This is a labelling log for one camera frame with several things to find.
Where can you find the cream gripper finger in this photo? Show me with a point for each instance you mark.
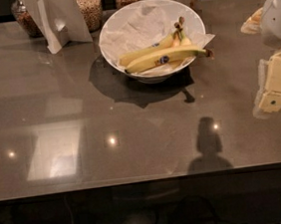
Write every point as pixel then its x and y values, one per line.
pixel 269 93
pixel 252 24

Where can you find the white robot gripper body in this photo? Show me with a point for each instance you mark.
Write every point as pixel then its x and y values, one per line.
pixel 277 22

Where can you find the yellow banana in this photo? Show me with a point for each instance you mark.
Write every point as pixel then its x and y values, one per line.
pixel 168 55
pixel 170 41

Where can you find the white ceramic bowl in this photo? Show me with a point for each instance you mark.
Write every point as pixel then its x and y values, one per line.
pixel 150 78

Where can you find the white paper towel liner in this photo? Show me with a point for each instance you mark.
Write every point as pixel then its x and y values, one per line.
pixel 138 27

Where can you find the glass jar of grains middle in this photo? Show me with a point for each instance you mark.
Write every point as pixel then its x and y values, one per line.
pixel 92 10

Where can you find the white folded card stand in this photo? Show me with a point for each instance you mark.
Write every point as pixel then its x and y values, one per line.
pixel 60 21

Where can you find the glass jar of grains left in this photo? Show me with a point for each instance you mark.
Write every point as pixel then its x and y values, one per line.
pixel 24 19

